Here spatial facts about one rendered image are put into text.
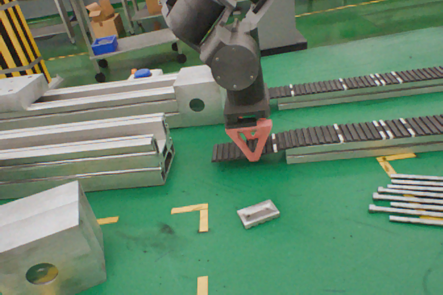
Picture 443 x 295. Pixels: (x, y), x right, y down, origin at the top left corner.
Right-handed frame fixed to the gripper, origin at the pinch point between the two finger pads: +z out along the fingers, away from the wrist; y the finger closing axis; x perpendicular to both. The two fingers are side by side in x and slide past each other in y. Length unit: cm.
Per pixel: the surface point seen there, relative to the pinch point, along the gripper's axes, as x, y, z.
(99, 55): -158, -274, 48
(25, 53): -221, -260, 32
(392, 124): 21.7, -1.3, -0.9
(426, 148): 25.5, 1.9, 1.9
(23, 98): -47.0, -14.1, -8.7
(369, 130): 18.1, -0.3, -0.8
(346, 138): 14.2, 1.8, -1.1
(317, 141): 10.0, 1.8, -1.0
